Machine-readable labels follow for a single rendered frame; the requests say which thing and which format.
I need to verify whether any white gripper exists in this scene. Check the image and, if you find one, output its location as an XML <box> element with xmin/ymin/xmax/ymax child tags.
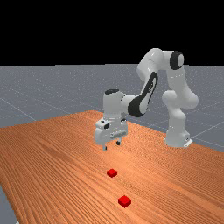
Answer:
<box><xmin>94</xmin><ymin>116</ymin><xmax>130</xmax><ymax>151</ymax></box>

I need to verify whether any red cube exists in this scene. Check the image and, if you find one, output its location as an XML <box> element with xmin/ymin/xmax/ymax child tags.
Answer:
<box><xmin>106</xmin><ymin>168</ymin><xmax>118</xmax><ymax>179</ymax></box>
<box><xmin>117</xmin><ymin>194</ymin><xmax>132</xmax><ymax>208</ymax></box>

